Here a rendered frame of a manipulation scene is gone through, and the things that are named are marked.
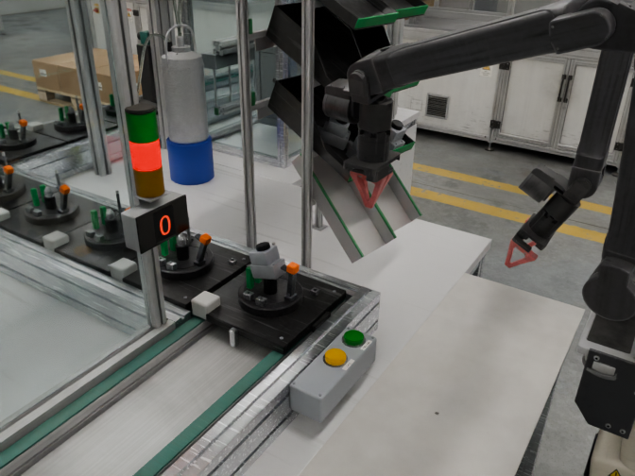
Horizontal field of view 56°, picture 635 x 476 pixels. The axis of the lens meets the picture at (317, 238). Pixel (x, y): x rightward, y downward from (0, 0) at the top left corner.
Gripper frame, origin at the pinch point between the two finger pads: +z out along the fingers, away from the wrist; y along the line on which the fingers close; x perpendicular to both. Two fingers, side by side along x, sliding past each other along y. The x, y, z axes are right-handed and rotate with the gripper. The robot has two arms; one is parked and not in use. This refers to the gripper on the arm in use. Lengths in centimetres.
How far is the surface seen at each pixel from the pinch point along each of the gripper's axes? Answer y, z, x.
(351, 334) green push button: 6.5, 25.8, 1.6
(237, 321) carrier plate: 15.5, 26.3, -20.1
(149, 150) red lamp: 25.1, -11.3, -29.4
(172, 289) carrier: 14.4, 26.5, -39.6
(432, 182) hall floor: -295, 125, -99
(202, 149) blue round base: -53, 26, -92
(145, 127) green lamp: 25.2, -15.3, -29.5
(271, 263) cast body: 5.9, 16.7, -18.5
